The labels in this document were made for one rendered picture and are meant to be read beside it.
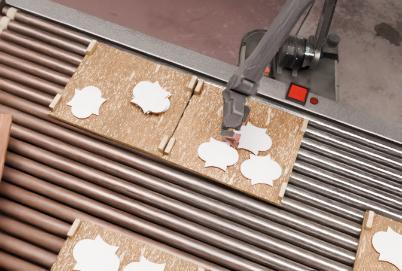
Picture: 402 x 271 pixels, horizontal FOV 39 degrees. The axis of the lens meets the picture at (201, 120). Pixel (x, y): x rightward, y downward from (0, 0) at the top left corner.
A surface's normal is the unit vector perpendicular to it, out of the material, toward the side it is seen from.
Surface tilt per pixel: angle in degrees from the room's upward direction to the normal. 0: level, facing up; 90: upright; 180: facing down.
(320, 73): 0
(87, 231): 0
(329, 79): 0
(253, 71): 71
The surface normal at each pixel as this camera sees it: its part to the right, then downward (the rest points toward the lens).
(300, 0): 0.05, 0.62
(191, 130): 0.11, -0.54
